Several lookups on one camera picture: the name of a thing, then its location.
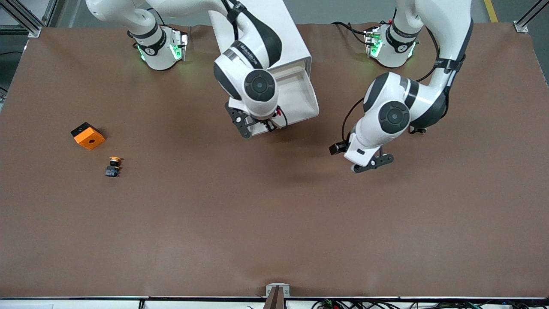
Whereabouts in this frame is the brown table cover mat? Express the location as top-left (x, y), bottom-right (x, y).
top-left (0, 22), bottom-right (549, 299)

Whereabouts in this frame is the yellow push button switch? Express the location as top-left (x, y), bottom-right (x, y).
top-left (105, 156), bottom-right (124, 178)

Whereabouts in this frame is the black base cable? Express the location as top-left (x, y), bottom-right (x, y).
top-left (332, 21), bottom-right (374, 47)

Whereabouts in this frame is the orange button enclosure box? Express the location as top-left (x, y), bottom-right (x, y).
top-left (70, 122), bottom-right (106, 151)

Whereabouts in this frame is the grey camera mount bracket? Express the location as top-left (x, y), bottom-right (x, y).
top-left (266, 283), bottom-right (291, 298)

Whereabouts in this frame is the brown mount post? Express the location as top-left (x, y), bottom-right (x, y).
top-left (263, 286), bottom-right (284, 309)

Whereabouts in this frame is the aluminium frame profile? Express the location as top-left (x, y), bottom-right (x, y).
top-left (513, 0), bottom-right (549, 33)
top-left (0, 0), bottom-right (67, 39)

